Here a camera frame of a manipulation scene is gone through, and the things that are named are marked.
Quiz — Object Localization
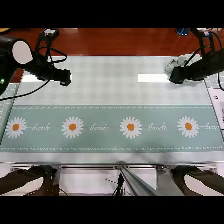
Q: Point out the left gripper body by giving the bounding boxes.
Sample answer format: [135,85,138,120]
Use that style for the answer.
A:
[49,67,73,87]

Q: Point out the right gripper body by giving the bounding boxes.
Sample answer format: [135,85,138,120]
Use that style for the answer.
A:
[168,65,188,85]

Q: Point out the pale green shirt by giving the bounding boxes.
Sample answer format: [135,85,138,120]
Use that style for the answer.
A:
[164,54,205,88]

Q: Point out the black cable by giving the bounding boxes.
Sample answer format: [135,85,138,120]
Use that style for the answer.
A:
[0,46,68,102]
[112,172,126,197]

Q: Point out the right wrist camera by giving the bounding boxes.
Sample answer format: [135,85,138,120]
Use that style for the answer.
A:
[189,28,218,58]

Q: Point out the silver frame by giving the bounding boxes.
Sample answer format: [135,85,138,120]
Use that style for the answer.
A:
[0,161,224,197]

